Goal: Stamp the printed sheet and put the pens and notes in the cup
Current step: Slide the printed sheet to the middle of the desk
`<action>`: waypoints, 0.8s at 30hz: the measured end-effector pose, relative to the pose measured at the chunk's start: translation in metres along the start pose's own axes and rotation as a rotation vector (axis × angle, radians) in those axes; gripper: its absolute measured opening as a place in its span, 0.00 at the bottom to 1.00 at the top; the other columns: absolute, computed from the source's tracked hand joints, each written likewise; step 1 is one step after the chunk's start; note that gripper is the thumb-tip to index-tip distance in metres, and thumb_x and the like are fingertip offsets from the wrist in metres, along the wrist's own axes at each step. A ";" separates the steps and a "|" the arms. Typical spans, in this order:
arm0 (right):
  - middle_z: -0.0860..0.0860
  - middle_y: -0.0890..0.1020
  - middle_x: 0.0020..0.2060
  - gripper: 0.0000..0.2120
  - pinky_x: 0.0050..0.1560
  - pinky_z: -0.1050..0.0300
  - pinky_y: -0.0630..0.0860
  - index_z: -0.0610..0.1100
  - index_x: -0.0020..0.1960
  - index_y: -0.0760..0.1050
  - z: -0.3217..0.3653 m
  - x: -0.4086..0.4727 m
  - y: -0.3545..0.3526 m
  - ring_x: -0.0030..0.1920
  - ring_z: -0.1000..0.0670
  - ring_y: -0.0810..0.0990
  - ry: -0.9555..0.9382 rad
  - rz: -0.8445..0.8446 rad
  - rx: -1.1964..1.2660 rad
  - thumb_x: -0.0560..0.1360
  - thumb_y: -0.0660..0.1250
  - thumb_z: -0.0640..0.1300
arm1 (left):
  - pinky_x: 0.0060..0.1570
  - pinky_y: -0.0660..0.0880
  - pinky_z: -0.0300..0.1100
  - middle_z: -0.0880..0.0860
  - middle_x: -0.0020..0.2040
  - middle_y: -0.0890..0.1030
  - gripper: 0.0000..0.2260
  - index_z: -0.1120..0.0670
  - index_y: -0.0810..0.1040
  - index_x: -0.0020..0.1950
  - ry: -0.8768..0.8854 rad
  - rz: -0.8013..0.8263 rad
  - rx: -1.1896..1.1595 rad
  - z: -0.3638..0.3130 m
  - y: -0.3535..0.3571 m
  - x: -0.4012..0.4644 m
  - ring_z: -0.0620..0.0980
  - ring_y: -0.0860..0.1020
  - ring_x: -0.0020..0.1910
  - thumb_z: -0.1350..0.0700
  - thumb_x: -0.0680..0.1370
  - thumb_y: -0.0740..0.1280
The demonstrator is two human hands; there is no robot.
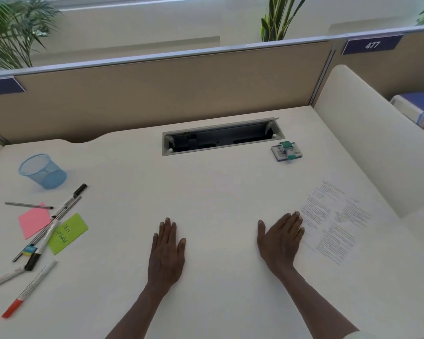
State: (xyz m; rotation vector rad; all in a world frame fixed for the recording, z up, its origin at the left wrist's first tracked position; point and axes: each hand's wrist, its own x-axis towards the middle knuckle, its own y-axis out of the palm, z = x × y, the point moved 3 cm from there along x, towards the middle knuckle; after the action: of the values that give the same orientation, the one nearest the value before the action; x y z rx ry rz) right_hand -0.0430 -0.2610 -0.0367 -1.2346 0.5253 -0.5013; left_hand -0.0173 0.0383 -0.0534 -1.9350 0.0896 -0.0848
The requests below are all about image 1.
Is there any person's right hand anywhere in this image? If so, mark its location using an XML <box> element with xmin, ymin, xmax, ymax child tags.
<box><xmin>257</xmin><ymin>210</ymin><xmax>306</xmax><ymax>278</ymax></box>

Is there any person's left hand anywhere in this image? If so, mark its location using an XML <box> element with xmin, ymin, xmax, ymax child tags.
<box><xmin>147</xmin><ymin>218</ymin><xmax>187</xmax><ymax>291</ymax></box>

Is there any person's left forearm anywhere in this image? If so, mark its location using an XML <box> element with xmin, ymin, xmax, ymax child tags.
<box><xmin>105</xmin><ymin>284</ymin><xmax>174</xmax><ymax>339</ymax></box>

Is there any person's right forearm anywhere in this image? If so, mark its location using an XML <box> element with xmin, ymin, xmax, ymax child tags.
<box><xmin>278</xmin><ymin>266</ymin><xmax>360</xmax><ymax>339</ymax></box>

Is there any printed paper sheet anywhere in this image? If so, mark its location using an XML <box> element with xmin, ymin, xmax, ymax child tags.
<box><xmin>297</xmin><ymin>178</ymin><xmax>403</xmax><ymax>269</ymax></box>

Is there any green and purple stamp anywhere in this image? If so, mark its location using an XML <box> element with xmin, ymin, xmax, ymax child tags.
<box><xmin>271</xmin><ymin>140</ymin><xmax>303</xmax><ymax>163</ymax></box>

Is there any green sticky note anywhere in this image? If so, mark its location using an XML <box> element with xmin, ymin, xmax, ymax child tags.
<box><xmin>48</xmin><ymin>213</ymin><xmax>89</xmax><ymax>255</ymax></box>

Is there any grey slim pen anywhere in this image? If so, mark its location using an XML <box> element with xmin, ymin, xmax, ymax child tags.
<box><xmin>12</xmin><ymin>196</ymin><xmax>83</xmax><ymax>263</ymax></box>

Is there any white marker with black cap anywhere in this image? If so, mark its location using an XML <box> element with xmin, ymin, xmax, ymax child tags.
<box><xmin>24</xmin><ymin>183</ymin><xmax>88</xmax><ymax>271</ymax></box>

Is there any white rounded side divider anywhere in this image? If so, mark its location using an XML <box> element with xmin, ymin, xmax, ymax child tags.
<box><xmin>313</xmin><ymin>64</ymin><xmax>424</xmax><ymax>218</ymax></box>

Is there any pink sticky note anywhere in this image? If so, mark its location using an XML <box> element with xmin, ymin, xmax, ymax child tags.
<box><xmin>18</xmin><ymin>202</ymin><xmax>53</xmax><ymax>240</ymax></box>

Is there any blue mesh pen cup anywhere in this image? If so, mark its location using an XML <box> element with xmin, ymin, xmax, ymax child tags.
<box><xmin>18</xmin><ymin>154</ymin><xmax>68</xmax><ymax>190</ymax></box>

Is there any white marker with red cap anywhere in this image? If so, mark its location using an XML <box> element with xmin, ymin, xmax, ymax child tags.
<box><xmin>1</xmin><ymin>261</ymin><xmax>58</xmax><ymax>319</ymax></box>

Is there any wide beige desk partition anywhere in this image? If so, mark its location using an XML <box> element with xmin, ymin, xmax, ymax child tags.
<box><xmin>0</xmin><ymin>41</ymin><xmax>335</xmax><ymax>144</ymax></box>

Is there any white pen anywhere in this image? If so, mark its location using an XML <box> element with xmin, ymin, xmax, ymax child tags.
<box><xmin>0</xmin><ymin>267</ymin><xmax>26</xmax><ymax>292</ymax></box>

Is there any blue and white book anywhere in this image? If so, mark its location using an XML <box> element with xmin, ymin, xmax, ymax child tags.
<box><xmin>390</xmin><ymin>91</ymin><xmax>424</xmax><ymax>139</ymax></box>

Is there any narrow beige desk partition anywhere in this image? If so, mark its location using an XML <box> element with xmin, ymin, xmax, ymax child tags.
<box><xmin>330</xmin><ymin>26</ymin><xmax>424</xmax><ymax>107</ymax></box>

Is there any large purple number label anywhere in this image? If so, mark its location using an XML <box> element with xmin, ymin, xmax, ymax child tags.
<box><xmin>342</xmin><ymin>35</ymin><xmax>404</xmax><ymax>56</ymax></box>

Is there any green snake plant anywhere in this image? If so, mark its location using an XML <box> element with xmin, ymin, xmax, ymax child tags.
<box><xmin>260</xmin><ymin>0</ymin><xmax>309</xmax><ymax>43</ymax></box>

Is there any small purple number label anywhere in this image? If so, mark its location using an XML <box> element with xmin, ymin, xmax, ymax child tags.
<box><xmin>0</xmin><ymin>77</ymin><xmax>26</xmax><ymax>98</ymax></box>

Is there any green palm plant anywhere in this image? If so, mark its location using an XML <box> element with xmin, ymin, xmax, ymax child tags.
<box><xmin>0</xmin><ymin>0</ymin><xmax>63</xmax><ymax>72</ymax></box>

